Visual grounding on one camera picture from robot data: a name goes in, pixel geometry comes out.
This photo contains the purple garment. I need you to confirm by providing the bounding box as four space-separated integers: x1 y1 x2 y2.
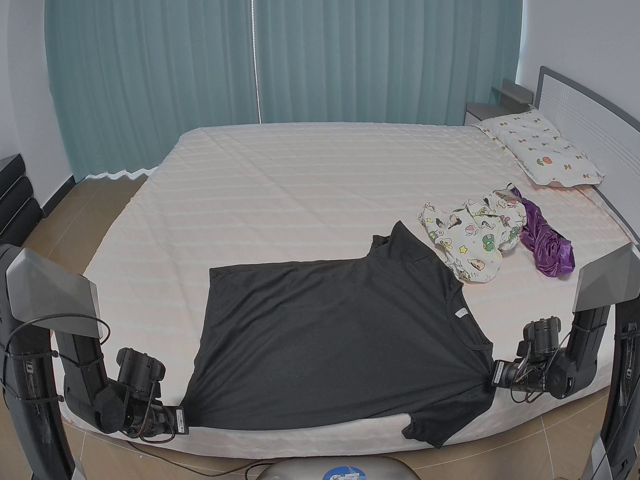
510 184 576 279

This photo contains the black chest of drawers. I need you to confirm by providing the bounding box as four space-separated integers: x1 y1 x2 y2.
0 154 43 249

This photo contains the grey bedside table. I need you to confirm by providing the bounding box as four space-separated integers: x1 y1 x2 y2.
465 79 535 126

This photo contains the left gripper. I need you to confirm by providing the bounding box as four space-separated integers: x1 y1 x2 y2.
145 404 191 436

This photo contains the bed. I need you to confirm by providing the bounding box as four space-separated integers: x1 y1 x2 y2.
52 65 640 459

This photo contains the white printed pillow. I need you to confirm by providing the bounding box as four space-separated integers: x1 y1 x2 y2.
472 105 605 188

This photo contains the blue-green curtain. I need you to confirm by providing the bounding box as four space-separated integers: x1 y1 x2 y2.
250 0 523 128
45 0 262 181

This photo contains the black T-shirt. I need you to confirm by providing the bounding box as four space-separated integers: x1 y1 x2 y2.
180 220 496 449

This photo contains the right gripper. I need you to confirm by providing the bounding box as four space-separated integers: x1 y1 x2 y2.
492 361 525 389

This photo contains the white printed pyjama top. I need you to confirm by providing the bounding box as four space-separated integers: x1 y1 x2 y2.
417 188 527 285

